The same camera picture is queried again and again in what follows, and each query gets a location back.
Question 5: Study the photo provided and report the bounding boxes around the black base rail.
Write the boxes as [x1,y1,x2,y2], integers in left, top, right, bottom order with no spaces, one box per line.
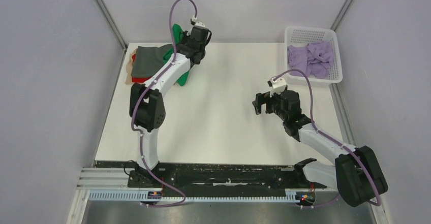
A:
[95,160,326,198]

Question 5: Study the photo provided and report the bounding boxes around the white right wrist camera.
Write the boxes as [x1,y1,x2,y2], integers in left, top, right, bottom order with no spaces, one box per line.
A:
[268,77,287,97]

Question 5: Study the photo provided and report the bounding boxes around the white plastic basket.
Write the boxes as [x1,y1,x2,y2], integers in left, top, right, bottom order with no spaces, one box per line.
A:
[284,26,343,85]

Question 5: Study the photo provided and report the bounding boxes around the left aluminium frame post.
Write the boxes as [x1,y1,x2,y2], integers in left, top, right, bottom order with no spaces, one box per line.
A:
[94,0,128,52]

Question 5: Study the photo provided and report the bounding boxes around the folded red t shirt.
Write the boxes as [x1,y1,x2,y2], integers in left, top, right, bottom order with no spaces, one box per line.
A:
[131,54,154,83]

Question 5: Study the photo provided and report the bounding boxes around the green t shirt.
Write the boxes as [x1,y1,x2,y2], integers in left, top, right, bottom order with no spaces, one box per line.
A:
[162,24,189,86]

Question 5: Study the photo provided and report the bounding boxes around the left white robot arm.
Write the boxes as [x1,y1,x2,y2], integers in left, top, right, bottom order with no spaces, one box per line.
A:
[129,24,212,187]

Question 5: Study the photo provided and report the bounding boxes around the crumpled purple t shirt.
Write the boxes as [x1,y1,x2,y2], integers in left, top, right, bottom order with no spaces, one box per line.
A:
[287,41,335,79]

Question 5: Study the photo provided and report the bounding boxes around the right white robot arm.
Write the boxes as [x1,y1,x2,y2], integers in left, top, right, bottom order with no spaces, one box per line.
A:
[252,89,388,207]

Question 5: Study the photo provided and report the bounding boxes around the white slotted cable duct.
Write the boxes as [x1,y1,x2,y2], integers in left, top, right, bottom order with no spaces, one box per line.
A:
[88,190,300,204]

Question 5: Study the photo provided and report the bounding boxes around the aluminium frame post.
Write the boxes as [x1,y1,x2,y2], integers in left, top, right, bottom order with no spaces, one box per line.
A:
[94,0,128,52]
[330,0,354,31]

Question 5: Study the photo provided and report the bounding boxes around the folded grey t shirt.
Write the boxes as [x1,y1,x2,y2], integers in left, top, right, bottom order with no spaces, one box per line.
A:
[131,44,173,78]

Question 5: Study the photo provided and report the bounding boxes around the right aluminium frame post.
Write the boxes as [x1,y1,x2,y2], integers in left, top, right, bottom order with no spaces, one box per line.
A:
[330,0,354,31]

